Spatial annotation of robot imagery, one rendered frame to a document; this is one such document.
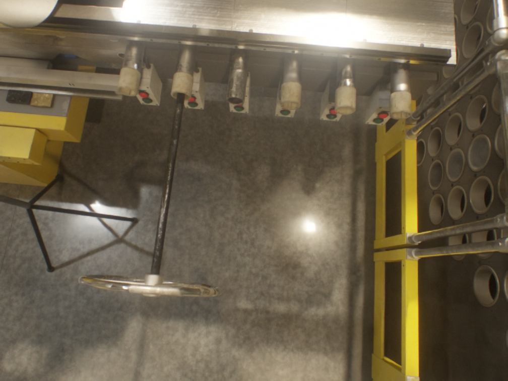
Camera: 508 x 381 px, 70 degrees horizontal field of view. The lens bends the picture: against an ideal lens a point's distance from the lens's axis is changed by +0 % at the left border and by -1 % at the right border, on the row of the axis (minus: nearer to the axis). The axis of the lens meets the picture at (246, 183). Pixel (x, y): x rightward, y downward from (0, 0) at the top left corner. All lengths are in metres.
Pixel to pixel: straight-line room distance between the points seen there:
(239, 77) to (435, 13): 0.65
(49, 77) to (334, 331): 1.68
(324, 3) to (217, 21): 0.34
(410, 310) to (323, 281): 0.48
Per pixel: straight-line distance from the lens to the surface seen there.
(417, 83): 1.42
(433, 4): 1.40
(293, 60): 1.22
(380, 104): 1.35
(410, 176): 1.72
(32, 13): 0.88
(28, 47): 1.61
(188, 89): 1.18
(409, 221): 1.68
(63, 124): 1.61
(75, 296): 2.11
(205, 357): 1.97
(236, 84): 1.17
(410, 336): 1.67
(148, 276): 1.07
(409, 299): 1.66
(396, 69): 1.29
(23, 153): 1.63
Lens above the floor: 1.92
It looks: 77 degrees down
